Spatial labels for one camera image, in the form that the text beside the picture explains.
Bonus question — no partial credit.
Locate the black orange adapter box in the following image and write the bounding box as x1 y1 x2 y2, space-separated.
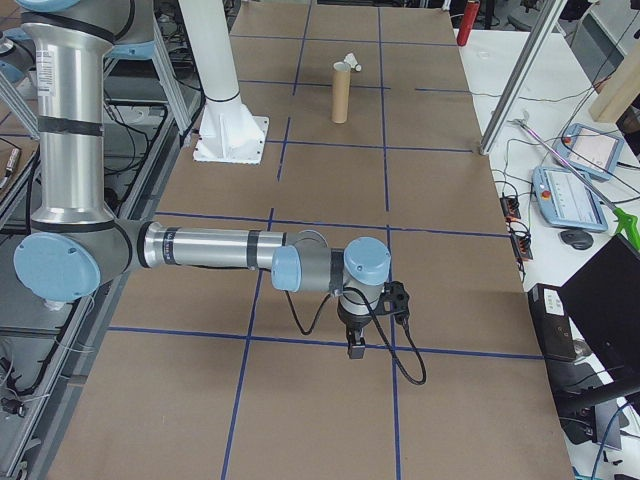
500 195 523 222
510 231 535 262

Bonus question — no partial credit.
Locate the black box white label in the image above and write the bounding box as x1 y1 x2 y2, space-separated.
526 282 579 364

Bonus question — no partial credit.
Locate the brown cardboard tube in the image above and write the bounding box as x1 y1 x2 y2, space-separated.
330 61 353 125

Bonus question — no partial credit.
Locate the black computer mouse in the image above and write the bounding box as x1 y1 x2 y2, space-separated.
558 228 595 251

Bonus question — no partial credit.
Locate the black monitor stand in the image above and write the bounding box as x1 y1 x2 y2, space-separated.
551 369 640 447

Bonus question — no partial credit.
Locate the blue teach pendant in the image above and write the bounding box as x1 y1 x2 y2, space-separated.
530 165 610 233
551 122 626 182

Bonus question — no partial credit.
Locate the black monitor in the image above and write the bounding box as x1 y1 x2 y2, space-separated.
556 233 640 372

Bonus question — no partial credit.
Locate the metal stand with green clip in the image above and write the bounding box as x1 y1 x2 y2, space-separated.
506 111 640 237

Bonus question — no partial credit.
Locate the red cylinder tube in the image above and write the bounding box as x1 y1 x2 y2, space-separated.
456 0 479 48

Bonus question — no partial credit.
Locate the light wooden beam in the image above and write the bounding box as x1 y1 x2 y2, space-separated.
588 27 640 125

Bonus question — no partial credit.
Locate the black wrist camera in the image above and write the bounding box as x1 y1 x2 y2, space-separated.
381 280 412 322

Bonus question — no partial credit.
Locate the blue cable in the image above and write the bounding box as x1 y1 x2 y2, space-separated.
588 398 632 480

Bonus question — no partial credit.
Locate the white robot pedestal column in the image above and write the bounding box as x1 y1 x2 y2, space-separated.
177 0 270 166

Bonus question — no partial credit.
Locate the aluminium profile post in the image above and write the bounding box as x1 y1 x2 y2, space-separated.
478 0 572 157

